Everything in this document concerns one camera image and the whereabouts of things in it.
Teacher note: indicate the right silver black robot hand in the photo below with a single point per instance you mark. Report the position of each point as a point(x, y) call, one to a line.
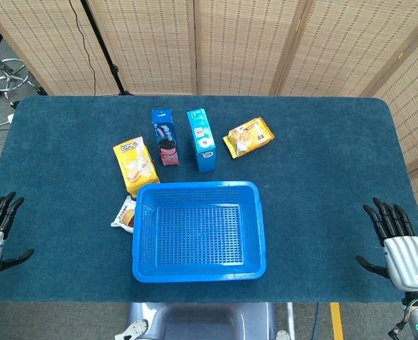
point(407, 258)

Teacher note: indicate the white burger print snack packet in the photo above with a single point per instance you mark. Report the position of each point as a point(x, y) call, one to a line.
point(125, 216)

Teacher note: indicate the large yellow Lipo snack bag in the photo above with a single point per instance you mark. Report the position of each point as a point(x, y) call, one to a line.
point(136, 163)

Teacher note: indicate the yellow cracker packet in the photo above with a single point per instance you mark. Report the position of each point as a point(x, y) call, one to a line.
point(248, 138)

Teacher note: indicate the blue pink Oreo box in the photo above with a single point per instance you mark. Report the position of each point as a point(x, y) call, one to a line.
point(166, 138)

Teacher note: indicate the light blue carton box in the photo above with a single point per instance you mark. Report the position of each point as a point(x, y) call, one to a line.
point(203, 141)

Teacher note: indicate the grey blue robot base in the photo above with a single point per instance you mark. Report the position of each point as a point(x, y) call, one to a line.
point(202, 322)

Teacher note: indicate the blue plastic mesh basket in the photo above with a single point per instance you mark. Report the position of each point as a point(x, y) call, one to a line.
point(198, 230)

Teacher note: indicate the yellow floor tape strip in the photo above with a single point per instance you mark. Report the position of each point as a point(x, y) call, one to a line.
point(336, 320)

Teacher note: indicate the teal table carpet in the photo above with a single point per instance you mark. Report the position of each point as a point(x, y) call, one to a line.
point(319, 198)

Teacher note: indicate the black stool with chrome base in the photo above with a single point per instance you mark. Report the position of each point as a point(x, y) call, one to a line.
point(7, 76)

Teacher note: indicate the black tripod stand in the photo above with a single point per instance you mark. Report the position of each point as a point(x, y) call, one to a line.
point(104, 49)

